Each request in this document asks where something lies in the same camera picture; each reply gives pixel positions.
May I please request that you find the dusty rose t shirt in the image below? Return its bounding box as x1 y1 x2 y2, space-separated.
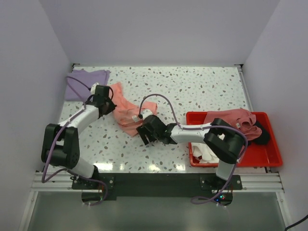
204 109 262 141

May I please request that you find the red plastic bin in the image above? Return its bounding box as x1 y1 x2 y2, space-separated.
186 112 283 167

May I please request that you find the black cable bottom right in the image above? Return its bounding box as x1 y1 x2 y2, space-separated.
286 218 308 231

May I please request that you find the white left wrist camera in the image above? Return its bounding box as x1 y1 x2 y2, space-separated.
90 82 99 94

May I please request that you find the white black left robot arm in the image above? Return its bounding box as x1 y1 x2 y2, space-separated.
41 84 116 189

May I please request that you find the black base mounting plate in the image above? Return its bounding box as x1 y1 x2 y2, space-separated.
71 173 243 205

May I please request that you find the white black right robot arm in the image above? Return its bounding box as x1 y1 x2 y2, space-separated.
137 114 248 189

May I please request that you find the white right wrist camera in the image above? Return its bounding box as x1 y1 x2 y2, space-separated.
132 109 153 122

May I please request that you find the salmon pink t shirt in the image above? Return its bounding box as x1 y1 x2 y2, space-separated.
109 81 158 138

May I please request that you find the aluminium front rail frame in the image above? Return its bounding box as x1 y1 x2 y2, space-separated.
30 168 284 193

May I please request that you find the white t shirt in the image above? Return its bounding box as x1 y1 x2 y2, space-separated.
191 143 219 164

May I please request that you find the folded purple t shirt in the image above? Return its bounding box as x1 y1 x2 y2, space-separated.
64 70 111 102

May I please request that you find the black t shirt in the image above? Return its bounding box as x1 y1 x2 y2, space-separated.
251 121 270 145

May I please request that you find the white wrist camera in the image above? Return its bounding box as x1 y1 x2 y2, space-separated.
90 82 99 94
132 109 153 122

